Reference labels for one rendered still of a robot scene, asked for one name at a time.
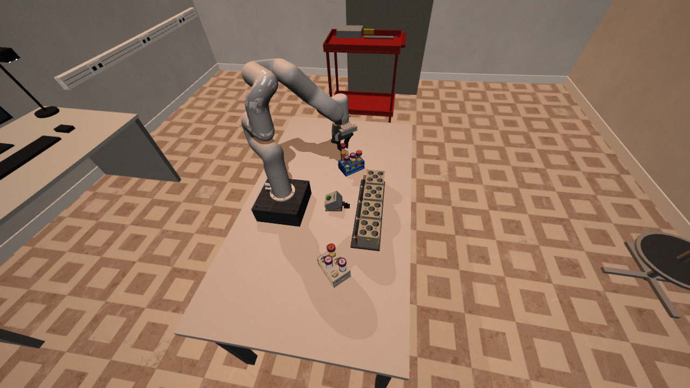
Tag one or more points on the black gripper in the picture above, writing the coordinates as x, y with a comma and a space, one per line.
336, 137

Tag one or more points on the blue tube rack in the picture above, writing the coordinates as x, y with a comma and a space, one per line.
351, 171

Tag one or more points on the beige bucket adapter with holes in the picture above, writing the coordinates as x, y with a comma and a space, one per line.
373, 193
368, 233
371, 210
375, 177

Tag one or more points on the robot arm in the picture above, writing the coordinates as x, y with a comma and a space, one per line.
263, 77

